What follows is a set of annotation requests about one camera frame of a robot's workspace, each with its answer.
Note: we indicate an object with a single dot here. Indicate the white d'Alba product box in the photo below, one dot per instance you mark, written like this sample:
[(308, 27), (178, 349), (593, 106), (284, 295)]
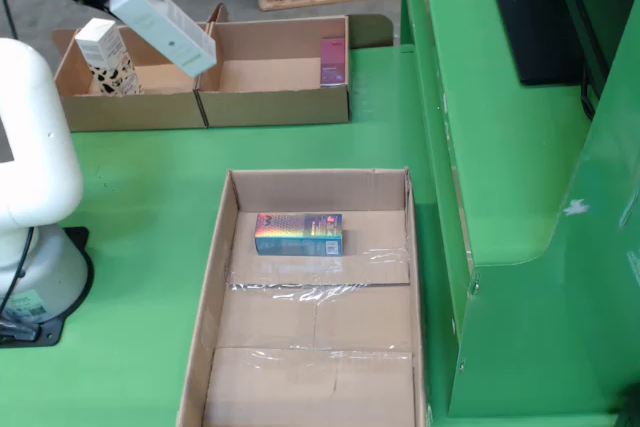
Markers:
[(165, 29)]

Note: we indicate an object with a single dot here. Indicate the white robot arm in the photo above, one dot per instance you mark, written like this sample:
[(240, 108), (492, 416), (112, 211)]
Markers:
[(30, 147)]

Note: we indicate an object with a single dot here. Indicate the divided cardboard box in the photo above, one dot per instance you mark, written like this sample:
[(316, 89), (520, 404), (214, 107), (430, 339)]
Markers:
[(270, 107)]

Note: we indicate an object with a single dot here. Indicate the maroon product box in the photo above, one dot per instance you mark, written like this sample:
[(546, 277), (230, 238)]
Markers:
[(334, 59)]

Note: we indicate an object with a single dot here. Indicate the holographic rainbow product box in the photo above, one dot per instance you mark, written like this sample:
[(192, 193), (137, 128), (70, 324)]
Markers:
[(300, 234)]

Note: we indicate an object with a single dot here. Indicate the large open cardboard tray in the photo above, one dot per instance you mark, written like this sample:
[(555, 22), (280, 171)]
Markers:
[(360, 317)]

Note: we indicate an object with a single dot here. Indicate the white printed carton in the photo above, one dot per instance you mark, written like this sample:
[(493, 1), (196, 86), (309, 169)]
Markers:
[(102, 54)]

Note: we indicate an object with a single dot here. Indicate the dark olive rounded panel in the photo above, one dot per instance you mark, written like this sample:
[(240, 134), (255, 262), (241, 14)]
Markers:
[(370, 32)]

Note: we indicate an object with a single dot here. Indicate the black monitor panel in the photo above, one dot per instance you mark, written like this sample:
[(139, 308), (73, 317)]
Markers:
[(535, 22)]

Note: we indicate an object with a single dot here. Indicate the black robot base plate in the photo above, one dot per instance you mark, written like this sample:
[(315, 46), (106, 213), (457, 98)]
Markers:
[(80, 239)]

